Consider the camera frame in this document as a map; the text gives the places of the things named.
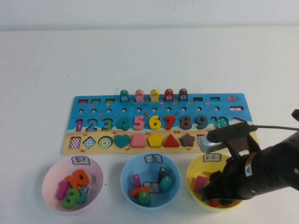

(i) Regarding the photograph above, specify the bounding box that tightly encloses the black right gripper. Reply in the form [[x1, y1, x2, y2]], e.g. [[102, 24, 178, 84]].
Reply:
[[199, 153, 258, 203]]

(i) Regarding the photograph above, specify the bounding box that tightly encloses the pink rectangle piece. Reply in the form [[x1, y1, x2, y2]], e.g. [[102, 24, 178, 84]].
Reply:
[[193, 175, 209, 194]]

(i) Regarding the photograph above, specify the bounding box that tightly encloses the yellow plastic bowl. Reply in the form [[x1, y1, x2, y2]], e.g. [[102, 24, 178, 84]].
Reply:
[[186, 153, 246, 212]]

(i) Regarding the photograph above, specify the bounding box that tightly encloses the paper label on yellow bowl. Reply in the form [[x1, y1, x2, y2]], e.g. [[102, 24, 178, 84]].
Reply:
[[202, 153, 221, 162]]

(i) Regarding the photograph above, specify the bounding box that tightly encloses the blue plastic bowl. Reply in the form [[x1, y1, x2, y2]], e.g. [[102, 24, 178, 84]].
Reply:
[[120, 153, 182, 212]]

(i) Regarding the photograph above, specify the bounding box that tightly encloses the teal fish piece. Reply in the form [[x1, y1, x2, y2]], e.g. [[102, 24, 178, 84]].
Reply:
[[159, 176, 173, 193]]

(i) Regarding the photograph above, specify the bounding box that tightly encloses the dark grey fish piece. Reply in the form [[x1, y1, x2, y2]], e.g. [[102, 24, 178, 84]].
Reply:
[[157, 166, 168, 182]]

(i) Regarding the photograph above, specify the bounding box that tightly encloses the brown star piece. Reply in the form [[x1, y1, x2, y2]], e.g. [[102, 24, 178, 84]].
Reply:
[[179, 133, 196, 147]]

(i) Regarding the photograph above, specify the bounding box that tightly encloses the red triangle piece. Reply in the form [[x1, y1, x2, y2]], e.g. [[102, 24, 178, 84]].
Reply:
[[163, 133, 180, 148]]

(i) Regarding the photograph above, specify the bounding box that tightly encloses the paper label inside blue bowl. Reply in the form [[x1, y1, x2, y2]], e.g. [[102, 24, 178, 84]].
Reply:
[[142, 181, 161, 194]]

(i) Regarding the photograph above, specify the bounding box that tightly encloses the paper label on blue bowl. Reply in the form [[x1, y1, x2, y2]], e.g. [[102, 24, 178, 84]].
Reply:
[[144, 154, 164, 164]]

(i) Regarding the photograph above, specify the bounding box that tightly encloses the grey number nine piece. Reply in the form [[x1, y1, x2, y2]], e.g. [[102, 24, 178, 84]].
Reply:
[[195, 115, 208, 130]]

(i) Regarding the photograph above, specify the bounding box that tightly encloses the green fish piece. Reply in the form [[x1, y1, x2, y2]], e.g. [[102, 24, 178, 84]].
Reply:
[[138, 191, 150, 206]]

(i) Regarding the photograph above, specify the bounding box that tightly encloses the yellow pentagon piece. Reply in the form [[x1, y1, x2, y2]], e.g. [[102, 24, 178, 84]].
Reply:
[[147, 134, 164, 148]]

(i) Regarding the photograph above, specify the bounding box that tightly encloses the orange fish piece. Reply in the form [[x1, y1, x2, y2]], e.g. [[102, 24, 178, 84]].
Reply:
[[130, 186, 150, 198]]

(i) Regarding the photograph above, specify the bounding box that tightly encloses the magenta fish piece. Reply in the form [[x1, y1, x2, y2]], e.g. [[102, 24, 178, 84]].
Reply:
[[132, 174, 142, 189]]

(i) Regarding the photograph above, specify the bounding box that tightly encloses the red number seven piece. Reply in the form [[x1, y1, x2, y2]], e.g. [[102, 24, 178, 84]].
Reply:
[[163, 115, 176, 131]]

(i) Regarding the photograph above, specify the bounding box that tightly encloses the yellow number six piece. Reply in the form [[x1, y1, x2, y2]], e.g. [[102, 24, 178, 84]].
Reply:
[[149, 115, 162, 131]]

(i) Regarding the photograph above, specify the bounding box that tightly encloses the pink trapezoid piece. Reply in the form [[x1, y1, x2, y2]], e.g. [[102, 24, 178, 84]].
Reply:
[[130, 134, 147, 148]]

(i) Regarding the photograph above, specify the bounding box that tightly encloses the brown fish piece numbered eight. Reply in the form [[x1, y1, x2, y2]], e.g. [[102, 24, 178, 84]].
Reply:
[[178, 88, 189, 102]]

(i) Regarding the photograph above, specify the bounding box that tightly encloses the pink number five piece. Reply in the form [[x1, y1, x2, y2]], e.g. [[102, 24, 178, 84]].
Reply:
[[133, 116, 145, 131]]

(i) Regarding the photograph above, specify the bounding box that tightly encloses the red fish piece numbered seven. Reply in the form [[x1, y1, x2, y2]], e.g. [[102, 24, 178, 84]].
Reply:
[[164, 88, 174, 102]]

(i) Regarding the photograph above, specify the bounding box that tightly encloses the teal heart piece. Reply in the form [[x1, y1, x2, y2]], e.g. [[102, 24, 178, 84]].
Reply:
[[114, 134, 131, 149]]

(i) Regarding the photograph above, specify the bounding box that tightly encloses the yellow fish piece numbered six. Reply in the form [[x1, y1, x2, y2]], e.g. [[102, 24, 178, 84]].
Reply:
[[149, 89, 160, 103]]

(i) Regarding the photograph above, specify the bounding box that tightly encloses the teal number four piece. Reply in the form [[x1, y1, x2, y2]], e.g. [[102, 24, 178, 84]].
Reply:
[[116, 116, 130, 131]]

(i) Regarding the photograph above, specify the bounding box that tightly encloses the pink fish piece numbered five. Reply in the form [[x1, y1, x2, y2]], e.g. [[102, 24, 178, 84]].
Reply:
[[135, 89, 145, 103]]

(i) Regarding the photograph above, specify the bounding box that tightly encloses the pink plastic bowl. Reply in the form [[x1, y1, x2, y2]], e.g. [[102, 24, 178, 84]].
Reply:
[[42, 156, 104, 212]]

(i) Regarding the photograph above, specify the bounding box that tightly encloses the teal fish piece numbered four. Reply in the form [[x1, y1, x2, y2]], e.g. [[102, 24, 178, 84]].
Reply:
[[119, 89, 130, 103]]

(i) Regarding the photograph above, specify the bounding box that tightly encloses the teal number two piece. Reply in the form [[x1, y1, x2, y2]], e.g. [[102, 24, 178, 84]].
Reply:
[[76, 189, 88, 204]]

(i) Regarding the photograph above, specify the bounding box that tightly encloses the paper label on pink bowl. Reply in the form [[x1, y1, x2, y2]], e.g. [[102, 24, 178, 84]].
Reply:
[[71, 156, 91, 166]]

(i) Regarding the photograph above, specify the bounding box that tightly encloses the orange number ten piece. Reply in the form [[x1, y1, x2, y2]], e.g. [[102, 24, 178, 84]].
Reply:
[[66, 169, 90, 189]]

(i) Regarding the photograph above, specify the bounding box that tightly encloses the green number three piece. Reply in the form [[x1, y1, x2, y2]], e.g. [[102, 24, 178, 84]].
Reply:
[[61, 188, 81, 208]]

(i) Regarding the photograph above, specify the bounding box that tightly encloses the pink number one piece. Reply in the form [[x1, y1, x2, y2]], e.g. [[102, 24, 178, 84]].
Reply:
[[55, 181, 69, 201]]

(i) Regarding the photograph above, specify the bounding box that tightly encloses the colourful wooden puzzle board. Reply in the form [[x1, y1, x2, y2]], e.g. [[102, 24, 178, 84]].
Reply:
[[62, 93, 259, 155]]

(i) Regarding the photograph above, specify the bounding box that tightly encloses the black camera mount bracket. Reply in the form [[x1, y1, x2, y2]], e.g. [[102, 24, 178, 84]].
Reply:
[[228, 129, 262, 161]]

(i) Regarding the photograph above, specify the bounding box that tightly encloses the black wrist camera silver lens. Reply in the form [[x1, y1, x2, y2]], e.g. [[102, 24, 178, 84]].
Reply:
[[199, 123, 257, 154]]

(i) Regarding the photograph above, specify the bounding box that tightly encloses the black camera cable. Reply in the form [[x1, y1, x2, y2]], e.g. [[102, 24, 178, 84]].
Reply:
[[256, 125, 299, 131]]

